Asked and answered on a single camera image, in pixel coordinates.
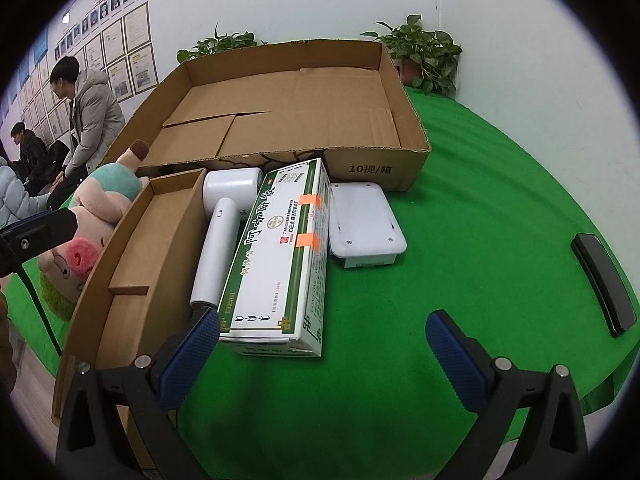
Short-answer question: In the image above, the large cardboard box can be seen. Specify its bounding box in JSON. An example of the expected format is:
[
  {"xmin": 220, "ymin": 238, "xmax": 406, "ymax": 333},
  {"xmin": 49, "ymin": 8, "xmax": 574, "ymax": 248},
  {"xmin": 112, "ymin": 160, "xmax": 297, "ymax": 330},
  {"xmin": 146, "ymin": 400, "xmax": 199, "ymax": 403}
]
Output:
[{"xmin": 102, "ymin": 38, "xmax": 432, "ymax": 193}]

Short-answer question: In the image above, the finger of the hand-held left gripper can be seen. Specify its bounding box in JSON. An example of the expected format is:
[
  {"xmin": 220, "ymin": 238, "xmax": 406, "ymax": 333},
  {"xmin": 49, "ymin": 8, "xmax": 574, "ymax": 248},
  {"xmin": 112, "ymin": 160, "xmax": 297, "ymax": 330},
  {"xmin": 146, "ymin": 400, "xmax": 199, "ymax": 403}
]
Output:
[{"xmin": 0, "ymin": 207, "xmax": 80, "ymax": 277}]

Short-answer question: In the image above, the group of framed wall certificates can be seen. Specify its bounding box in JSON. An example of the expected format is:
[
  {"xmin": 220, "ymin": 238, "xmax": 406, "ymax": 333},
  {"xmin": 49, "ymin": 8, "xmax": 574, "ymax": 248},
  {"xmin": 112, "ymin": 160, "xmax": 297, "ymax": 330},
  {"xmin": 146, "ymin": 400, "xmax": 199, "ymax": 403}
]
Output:
[{"xmin": 0, "ymin": 2, "xmax": 161, "ymax": 171}]

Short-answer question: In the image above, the green and white carton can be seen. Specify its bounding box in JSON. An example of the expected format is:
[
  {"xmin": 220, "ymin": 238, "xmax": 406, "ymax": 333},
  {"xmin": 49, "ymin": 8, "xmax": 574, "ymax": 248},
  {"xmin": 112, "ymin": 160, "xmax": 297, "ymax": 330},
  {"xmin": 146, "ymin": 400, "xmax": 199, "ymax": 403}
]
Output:
[{"xmin": 218, "ymin": 157, "xmax": 331, "ymax": 359}]

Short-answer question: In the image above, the pink and teal plush toy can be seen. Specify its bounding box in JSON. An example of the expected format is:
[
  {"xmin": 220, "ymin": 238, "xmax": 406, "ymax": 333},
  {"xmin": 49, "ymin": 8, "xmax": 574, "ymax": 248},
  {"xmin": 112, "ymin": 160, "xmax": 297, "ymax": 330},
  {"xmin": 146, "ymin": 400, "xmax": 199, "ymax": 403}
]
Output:
[{"xmin": 37, "ymin": 140, "xmax": 151, "ymax": 321}]

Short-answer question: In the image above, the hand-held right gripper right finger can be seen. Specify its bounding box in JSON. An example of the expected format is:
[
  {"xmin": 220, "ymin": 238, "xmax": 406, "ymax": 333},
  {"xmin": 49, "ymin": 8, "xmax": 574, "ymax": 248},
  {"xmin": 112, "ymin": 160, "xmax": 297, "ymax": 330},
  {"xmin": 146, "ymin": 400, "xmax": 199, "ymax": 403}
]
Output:
[{"xmin": 425, "ymin": 310, "xmax": 588, "ymax": 480}]

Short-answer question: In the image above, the white plastic device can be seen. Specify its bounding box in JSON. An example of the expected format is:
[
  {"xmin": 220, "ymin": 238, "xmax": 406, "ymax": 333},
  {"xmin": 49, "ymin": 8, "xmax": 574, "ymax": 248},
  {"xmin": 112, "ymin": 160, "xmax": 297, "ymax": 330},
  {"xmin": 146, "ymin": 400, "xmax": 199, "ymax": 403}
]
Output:
[{"xmin": 327, "ymin": 182, "xmax": 408, "ymax": 268}]

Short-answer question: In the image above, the narrow cardboard tray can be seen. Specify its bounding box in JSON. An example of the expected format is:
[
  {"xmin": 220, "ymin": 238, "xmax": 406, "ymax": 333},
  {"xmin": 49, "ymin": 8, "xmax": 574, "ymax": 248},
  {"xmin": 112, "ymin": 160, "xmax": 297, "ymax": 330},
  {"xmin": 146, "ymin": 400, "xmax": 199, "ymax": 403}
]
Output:
[{"xmin": 52, "ymin": 167, "xmax": 208, "ymax": 473}]

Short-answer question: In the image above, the potted green plant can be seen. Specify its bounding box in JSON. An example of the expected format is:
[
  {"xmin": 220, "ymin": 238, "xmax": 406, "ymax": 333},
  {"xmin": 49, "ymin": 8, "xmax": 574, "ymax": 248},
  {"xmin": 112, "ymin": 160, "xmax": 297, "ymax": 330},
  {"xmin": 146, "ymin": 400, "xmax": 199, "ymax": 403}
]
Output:
[
  {"xmin": 177, "ymin": 25, "xmax": 266, "ymax": 63},
  {"xmin": 362, "ymin": 15, "xmax": 463, "ymax": 96}
]

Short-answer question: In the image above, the black flat rectangular object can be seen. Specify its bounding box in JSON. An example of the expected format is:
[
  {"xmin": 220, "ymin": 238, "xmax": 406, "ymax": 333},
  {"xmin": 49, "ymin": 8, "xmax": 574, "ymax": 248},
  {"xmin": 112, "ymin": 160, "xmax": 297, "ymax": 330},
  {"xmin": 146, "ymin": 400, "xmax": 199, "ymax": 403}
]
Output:
[{"xmin": 571, "ymin": 233, "xmax": 638, "ymax": 338}]

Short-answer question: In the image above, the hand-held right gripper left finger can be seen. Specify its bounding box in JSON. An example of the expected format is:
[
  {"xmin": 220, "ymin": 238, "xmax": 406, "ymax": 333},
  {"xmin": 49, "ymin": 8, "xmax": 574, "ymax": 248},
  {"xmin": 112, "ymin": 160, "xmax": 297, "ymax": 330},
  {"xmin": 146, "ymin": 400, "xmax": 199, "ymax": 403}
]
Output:
[{"xmin": 55, "ymin": 305, "xmax": 222, "ymax": 480}]

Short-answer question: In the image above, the white hair dryer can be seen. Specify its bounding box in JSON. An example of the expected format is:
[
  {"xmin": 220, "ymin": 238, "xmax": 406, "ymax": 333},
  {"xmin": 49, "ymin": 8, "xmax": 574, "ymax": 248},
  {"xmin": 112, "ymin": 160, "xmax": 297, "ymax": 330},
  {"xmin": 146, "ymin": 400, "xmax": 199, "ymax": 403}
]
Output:
[{"xmin": 189, "ymin": 167, "xmax": 265, "ymax": 311}]

